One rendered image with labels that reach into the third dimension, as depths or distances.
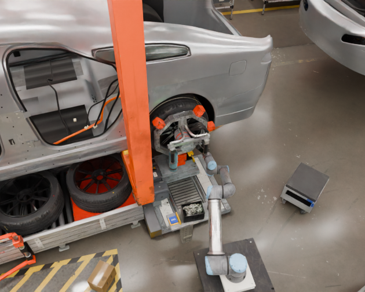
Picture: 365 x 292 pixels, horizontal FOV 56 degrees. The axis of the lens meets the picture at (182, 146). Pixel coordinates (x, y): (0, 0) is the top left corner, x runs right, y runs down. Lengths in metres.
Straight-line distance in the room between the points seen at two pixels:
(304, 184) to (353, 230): 0.74
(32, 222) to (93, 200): 0.57
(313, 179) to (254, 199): 0.69
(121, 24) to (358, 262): 3.23
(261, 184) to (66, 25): 2.72
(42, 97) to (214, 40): 1.91
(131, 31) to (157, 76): 0.97
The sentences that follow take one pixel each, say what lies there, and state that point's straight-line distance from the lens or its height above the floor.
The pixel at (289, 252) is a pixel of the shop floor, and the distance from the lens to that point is 3.85.
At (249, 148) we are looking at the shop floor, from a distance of 4.54.
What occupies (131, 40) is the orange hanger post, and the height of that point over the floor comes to 2.26.
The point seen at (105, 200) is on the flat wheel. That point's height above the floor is 0.49.
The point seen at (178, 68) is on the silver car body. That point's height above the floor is 1.59.
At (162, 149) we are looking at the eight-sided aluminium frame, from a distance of 3.44.
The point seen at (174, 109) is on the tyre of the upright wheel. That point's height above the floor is 1.16.
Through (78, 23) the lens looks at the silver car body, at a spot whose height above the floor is 1.98.
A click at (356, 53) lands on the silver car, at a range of 4.77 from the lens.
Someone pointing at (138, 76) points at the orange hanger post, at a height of 2.00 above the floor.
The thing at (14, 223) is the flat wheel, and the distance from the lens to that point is 3.53.
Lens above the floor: 3.34
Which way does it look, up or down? 49 degrees down
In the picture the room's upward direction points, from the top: 2 degrees clockwise
